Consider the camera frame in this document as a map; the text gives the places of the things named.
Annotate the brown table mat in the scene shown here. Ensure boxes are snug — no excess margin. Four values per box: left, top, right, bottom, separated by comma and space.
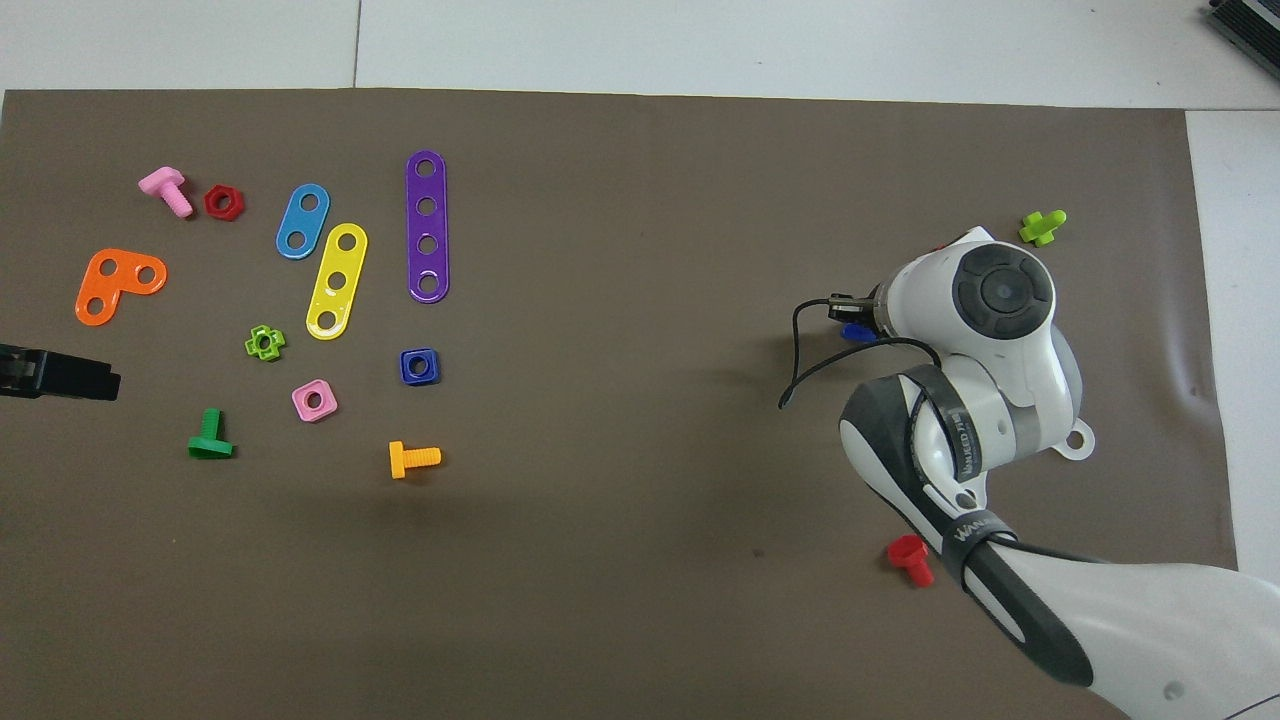
0, 88, 1257, 720

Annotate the pink plastic bolt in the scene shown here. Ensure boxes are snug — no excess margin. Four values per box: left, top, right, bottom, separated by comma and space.
138, 166, 195, 220

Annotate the pink square nut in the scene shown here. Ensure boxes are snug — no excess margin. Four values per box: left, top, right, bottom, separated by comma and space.
291, 379, 339, 424

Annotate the red plastic bolt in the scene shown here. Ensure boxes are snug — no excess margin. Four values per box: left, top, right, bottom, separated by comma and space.
886, 534, 936, 589

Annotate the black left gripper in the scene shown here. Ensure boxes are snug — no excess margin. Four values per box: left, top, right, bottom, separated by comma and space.
0, 343, 122, 403

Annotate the lime cross-head bolt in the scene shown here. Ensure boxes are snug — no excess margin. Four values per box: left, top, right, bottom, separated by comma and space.
1018, 209, 1068, 248

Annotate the orange L-shaped plate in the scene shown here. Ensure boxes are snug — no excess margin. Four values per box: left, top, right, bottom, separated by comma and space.
75, 248, 169, 328

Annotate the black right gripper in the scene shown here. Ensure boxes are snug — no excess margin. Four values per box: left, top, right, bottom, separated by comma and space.
827, 284, 893, 337

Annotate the yellow three-hole plate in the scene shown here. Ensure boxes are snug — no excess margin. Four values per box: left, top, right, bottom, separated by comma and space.
305, 222, 369, 342

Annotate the blue two-hole plate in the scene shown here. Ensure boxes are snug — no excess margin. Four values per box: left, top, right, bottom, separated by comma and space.
275, 183, 331, 261

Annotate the orange plastic bolt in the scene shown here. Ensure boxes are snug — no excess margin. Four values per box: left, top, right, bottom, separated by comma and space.
388, 440, 443, 481

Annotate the purple four-hole plate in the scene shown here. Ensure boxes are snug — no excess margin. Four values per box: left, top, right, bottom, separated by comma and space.
405, 150, 451, 304

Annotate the dark grey ribbed device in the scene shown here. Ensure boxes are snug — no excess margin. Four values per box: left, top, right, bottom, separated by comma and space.
1203, 0, 1280, 57

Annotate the green plastic bolt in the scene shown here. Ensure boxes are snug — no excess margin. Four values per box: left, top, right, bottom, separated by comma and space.
187, 408, 236, 461

